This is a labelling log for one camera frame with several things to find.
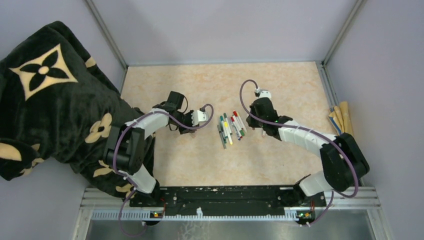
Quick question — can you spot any yellow cap white marker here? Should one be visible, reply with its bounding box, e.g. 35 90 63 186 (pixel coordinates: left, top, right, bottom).
223 121 233 145

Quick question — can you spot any houndstooth patterned pen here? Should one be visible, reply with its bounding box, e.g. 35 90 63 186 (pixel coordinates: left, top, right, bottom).
216 124 227 149

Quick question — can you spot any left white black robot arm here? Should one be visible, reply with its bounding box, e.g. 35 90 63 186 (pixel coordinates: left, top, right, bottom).
103 91 210 207

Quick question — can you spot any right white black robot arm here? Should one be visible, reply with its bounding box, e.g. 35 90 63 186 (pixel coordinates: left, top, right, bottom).
244 97 370 206

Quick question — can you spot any dark green ink pen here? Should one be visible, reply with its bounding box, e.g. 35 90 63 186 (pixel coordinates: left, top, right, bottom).
217 124 226 144

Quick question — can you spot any red cap green-end marker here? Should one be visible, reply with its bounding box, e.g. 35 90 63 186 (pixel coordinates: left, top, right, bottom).
231 115 245 138

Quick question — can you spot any blue tip acrylic marker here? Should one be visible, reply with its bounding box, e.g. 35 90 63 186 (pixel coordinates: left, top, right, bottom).
230 121 241 141

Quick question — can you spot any red cap white marker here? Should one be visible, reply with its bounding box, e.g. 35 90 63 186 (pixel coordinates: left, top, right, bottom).
233 110 247 133

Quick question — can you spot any green cap white marker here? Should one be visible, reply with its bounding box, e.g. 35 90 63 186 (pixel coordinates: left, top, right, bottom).
219 115 229 144

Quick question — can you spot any yellow folded cloth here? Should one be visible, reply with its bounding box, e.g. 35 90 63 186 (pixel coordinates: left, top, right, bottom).
327 101 355 137

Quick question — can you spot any black floral plush blanket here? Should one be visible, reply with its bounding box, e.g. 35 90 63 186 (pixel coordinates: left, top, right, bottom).
0 21 143 199

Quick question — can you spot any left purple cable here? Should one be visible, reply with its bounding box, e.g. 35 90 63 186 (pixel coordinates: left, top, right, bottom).
112 103 215 238

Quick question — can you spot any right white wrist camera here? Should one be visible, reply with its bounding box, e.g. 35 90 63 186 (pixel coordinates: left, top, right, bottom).
255 88 272 99

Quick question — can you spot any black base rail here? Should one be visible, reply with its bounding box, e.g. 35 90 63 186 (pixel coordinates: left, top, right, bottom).
129 185 327 217

